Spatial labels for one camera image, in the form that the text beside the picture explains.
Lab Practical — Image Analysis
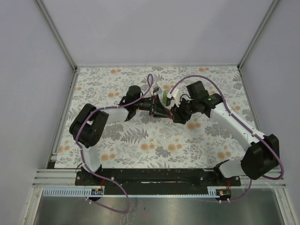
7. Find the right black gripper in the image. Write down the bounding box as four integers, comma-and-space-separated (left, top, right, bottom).
170, 96, 198, 125

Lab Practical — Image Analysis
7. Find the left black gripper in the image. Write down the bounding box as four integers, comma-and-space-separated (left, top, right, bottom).
135, 95, 171, 119

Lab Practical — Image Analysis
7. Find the red pill organizer box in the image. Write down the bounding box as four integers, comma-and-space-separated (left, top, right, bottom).
168, 110, 174, 120

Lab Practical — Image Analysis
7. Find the green pill bottle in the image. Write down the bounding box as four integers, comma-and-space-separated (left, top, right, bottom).
163, 89, 173, 106

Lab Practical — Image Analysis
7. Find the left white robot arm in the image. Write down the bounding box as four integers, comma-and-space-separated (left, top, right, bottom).
69, 85, 173, 185

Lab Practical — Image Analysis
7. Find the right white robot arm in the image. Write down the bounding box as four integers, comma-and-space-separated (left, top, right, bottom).
166, 81, 282, 186

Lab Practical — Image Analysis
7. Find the floral table mat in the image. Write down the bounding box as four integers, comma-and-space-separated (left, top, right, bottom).
55, 66, 255, 169

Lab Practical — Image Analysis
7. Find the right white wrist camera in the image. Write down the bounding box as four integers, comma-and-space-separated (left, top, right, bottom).
166, 88, 181, 106

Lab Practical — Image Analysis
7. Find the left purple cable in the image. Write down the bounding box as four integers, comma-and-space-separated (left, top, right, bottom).
74, 74, 155, 213

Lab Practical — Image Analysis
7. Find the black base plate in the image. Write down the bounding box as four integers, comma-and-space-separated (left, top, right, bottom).
75, 168, 241, 195

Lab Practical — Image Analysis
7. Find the white slotted cable duct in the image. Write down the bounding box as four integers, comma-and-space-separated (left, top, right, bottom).
43, 187, 104, 197

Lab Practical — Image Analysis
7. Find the aluminium frame rail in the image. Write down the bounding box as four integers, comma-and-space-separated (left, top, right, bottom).
33, 169, 286, 189

